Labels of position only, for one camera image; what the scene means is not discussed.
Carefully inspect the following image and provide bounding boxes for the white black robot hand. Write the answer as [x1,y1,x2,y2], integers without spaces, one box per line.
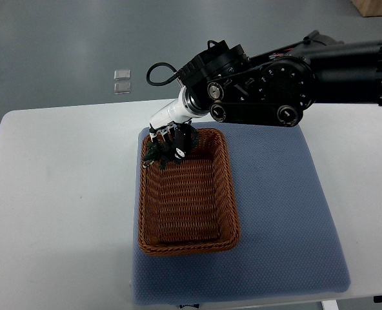
[149,87,207,160]

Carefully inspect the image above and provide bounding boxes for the dark toy crocodile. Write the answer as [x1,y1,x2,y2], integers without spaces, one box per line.
[142,126,199,170]

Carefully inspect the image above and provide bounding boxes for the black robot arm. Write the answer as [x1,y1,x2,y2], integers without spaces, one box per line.
[146,31,382,162]

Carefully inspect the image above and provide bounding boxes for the brown wicker basket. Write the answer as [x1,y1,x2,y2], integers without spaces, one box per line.
[137,128,240,256]

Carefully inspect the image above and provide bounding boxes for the lower metal floor plate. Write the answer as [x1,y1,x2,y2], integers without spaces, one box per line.
[114,82,131,94]

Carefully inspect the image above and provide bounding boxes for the metal floor plate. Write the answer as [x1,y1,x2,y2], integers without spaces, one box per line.
[114,69,131,81]
[114,82,131,94]

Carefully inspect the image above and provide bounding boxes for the upper metal floor plate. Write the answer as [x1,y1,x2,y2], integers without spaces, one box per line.
[114,69,131,81]

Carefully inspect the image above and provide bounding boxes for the blue grey fabric mat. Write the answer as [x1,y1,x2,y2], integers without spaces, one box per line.
[131,122,350,305]

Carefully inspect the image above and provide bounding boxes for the wooden box corner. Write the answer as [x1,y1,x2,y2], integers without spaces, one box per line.
[350,0,382,17]

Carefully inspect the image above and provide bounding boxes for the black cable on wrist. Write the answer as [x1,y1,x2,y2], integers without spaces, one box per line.
[146,62,183,87]

